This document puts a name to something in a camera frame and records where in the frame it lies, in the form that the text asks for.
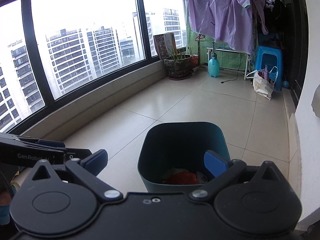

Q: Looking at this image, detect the red plastic bag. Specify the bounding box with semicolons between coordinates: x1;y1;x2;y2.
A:
164;171;200;185

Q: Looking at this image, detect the dark teal trash bin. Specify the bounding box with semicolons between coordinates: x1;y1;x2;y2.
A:
137;122;230;193

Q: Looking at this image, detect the cookie snack package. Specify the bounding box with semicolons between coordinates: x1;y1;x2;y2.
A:
196;171;208;184

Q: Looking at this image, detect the white shopping bag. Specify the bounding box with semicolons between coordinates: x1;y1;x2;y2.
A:
246;65;278;101

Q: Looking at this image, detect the teal spray bottle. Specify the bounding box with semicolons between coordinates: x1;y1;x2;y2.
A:
208;42;220;77

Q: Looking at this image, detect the small blue ball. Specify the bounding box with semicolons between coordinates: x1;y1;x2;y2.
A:
283;81;290;88

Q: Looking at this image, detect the small red flower pot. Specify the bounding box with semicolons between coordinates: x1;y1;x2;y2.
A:
190;55;200;69

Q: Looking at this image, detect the white drying rack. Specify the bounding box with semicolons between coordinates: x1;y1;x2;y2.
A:
206;46;251;80

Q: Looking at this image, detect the dark ceramic plant pot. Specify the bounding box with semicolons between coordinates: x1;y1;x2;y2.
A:
163;54;192;80

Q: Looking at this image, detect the blue plastic stool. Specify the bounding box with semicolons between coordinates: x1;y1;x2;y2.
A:
254;46;283;91

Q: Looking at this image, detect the cardboard box on sill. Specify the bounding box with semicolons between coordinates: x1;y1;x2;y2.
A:
153;33;178;60

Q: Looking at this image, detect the purple hanging garment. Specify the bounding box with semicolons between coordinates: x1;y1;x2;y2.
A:
185;0;268;55

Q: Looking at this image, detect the black power cable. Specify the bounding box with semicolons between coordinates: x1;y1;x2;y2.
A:
220;52;245;84

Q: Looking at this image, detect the black window frame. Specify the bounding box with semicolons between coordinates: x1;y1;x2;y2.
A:
0;0;190;136

